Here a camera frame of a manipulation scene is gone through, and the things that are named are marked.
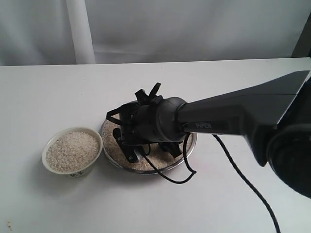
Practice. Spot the white ceramic rice bowl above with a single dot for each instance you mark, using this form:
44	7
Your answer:
72	152

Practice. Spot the white backdrop curtain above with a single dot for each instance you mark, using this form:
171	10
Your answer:
37	32

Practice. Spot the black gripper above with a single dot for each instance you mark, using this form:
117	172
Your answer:
139	126

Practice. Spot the white vertical pole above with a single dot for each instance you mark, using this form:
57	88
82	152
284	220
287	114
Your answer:
80	31

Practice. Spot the round steel rice tray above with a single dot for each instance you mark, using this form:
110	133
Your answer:
163	161

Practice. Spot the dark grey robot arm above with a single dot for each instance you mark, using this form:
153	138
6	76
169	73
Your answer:
273	117

